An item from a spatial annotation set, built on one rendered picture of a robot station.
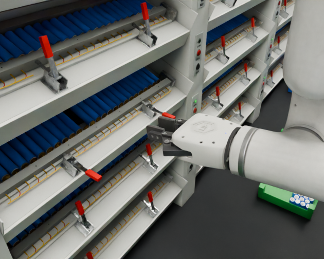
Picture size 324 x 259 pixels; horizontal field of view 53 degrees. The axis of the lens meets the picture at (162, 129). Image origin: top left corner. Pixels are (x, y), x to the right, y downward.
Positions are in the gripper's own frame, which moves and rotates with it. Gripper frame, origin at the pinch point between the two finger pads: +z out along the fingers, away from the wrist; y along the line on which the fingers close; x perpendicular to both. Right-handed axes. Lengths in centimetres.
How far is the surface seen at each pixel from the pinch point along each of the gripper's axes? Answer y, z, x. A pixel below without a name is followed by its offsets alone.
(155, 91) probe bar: -21.2, 17.5, 3.8
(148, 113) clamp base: -14.4, 15.4, 6.7
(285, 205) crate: -52, -12, 58
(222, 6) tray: -55, 14, -12
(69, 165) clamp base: 12.2, 15.3, 5.7
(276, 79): -139, 20, 46
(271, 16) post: -101, 13, 1
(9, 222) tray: 27.1, 14.9, 8.1
